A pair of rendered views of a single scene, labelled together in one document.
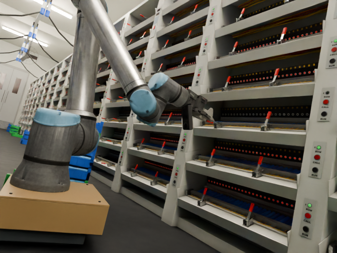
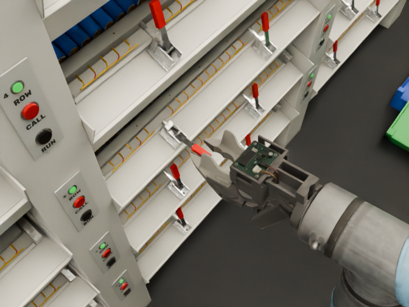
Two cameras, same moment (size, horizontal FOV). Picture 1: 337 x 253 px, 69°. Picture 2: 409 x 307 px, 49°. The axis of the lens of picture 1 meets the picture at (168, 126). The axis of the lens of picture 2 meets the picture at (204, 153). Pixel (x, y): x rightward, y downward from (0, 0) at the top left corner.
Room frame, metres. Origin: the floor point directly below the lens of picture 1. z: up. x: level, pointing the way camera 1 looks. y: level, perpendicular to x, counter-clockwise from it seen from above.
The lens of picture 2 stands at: (1.30, 0.19, 1.19)
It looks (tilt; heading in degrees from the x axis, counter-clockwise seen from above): 58 degrees down; 255
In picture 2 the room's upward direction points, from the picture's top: straight up
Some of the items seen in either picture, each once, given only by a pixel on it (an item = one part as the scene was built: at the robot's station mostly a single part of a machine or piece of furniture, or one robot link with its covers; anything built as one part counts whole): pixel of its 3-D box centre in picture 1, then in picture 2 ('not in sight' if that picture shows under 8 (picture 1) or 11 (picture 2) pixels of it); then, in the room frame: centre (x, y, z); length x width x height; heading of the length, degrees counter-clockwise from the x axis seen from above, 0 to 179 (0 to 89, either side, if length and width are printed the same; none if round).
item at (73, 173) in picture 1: (65, 168); not in sight; (1.70, 0.61, 0.12); 0.30 x 0.20 x 0.08; 112
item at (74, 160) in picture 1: (69, 156); not in sight; (1.70, 0.61, 0.20); 0.30 x 0.20 x 0.08; 112
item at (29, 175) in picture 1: (44, 171); not in sight; (0.90, 0.39, 0.20); 0.19 x 0.19 x 0.10
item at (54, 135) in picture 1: (55, 133); not in sight; (0.90, 0.39, 0.34); 0.17 x 0.15 x 0.18; 173
